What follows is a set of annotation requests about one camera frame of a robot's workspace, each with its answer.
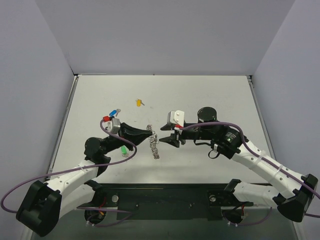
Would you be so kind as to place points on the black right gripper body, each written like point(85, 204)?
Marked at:
point(178, 135)

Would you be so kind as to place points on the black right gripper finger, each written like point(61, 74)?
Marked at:
point(170, 127)
point(172, 140)

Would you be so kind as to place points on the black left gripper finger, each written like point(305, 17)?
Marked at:
point(128, 131)
point(137, 139)

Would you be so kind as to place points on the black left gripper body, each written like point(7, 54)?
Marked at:
point(122, 133)

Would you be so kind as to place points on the metal key ring disc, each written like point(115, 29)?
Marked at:
point(152, 145)

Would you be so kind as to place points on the key with blue tag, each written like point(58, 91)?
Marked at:
point(114, 113)

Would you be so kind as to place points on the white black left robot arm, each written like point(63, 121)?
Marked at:
point(42, 220)

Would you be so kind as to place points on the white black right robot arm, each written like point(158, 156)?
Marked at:
point(288, 191)

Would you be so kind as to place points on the key with green tag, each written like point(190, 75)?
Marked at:
point(124, 151)

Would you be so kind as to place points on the key with yellow tag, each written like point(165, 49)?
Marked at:
point(139, 103)

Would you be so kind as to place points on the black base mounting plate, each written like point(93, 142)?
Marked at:
point(155, 201)

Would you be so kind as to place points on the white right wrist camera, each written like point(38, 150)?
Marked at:
point(176, 119)

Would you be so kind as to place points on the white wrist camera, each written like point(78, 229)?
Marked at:
point(112, 124)
point(176, 119)

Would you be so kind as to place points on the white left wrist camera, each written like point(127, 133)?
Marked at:
point(112, 124)

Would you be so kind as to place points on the aluminium front frame rail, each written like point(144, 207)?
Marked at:
point(243, 194)

